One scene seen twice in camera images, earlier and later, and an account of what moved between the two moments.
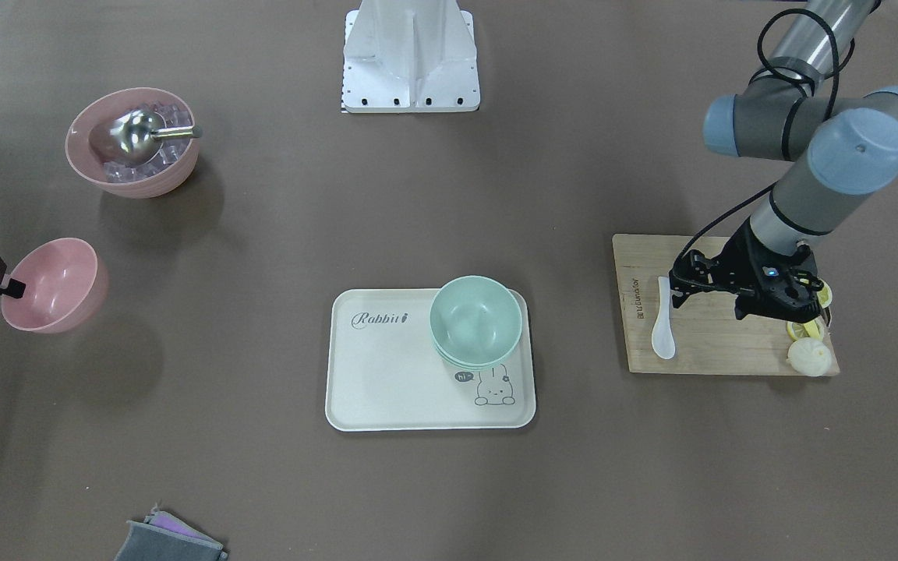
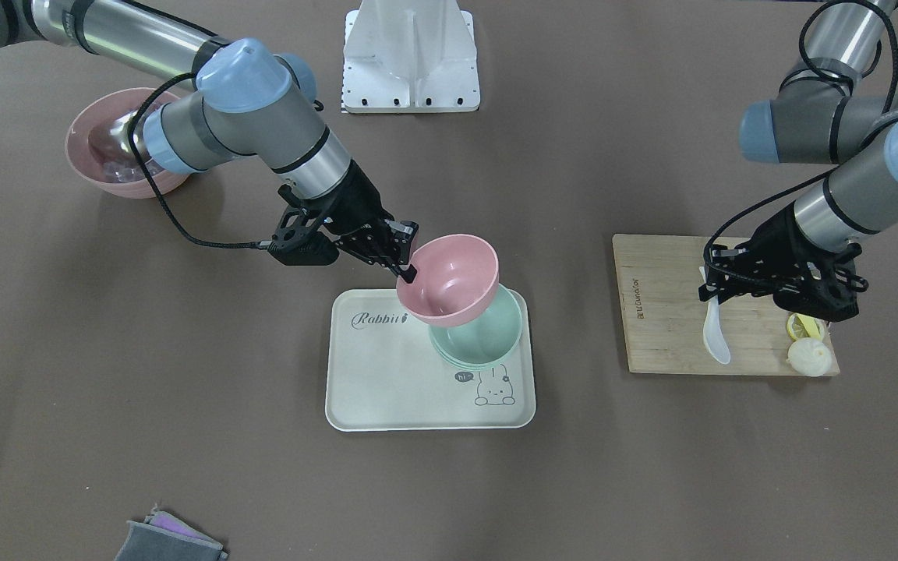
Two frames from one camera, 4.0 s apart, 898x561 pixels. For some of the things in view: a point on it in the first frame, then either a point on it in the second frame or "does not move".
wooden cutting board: x=708 y=337 does not move
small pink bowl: x=65 y=284 → x=456 y=277
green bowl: x=475 y=322 does not move
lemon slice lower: x=814 y=329 does not move
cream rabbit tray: x=385 y=373 does not move
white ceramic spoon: x=662 y=340 → x=712 y=329
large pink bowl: x=90 y=162 does not move
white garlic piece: x=809 y=357 does not move
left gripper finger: x=688 y=277 → x=719 y=272
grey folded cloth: x=163 y=537 does not move
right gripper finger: x=15 y=288 → x=400 y=234
